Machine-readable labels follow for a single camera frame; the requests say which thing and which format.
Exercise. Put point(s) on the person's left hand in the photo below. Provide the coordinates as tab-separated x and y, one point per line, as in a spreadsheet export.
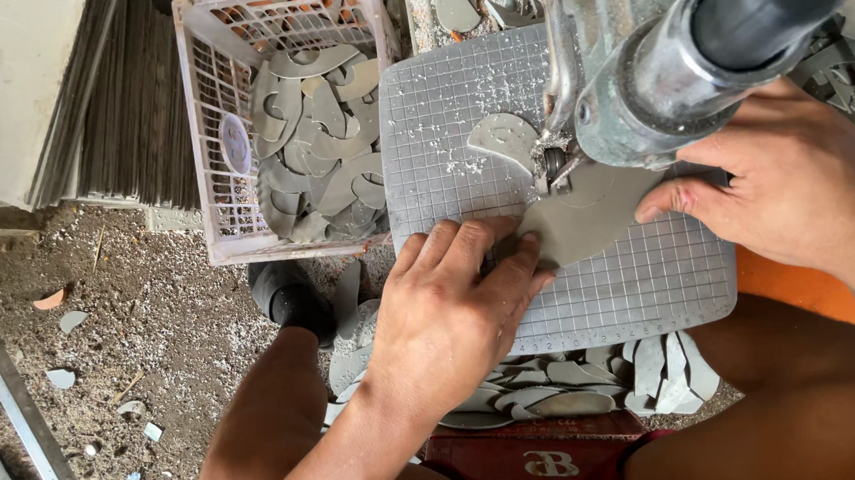
441	329

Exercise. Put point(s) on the person's right hand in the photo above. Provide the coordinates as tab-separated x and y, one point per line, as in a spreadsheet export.
792	184

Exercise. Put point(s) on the grey sheet piece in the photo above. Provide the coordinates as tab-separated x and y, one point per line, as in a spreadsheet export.
591	217

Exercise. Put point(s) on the heap of grey offcuts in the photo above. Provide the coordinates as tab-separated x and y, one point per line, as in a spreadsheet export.
558	392

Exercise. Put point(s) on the red box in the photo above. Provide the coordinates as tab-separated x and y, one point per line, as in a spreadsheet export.
532	451

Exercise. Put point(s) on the black shoe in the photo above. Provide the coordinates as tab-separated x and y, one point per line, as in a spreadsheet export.
289	298

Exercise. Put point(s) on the metal cutting machine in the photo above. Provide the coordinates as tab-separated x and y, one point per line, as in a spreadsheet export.
656	66

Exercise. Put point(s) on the curved grey cut-off piece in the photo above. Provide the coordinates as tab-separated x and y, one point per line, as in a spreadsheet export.
503	137

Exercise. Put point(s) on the person's left leg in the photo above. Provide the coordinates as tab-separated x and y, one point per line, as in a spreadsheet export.
260	432

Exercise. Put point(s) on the person's leg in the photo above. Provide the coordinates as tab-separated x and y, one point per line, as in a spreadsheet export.
260	432
770	411

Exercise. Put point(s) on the grey gridded cutting mat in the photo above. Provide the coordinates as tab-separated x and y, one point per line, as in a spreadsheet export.
449	118

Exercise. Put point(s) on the pile of grey curved cutouts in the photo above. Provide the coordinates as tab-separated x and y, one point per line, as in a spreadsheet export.
323	149

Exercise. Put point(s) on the person's right leg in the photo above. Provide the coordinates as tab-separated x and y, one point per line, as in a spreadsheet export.
770	411

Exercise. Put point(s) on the white plastic crate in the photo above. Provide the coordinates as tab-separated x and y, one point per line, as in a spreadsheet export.
212	172

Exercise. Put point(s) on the small grey scrap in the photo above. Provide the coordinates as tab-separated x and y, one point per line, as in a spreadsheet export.
61	378
73	320

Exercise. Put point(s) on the orange scrap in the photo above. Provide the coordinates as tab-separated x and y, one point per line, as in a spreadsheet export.
50	299

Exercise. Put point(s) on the stack of grey sheets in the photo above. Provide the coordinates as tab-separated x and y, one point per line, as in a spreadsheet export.
86	91

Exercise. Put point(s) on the metal bar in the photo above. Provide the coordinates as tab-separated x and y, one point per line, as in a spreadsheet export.
9	389

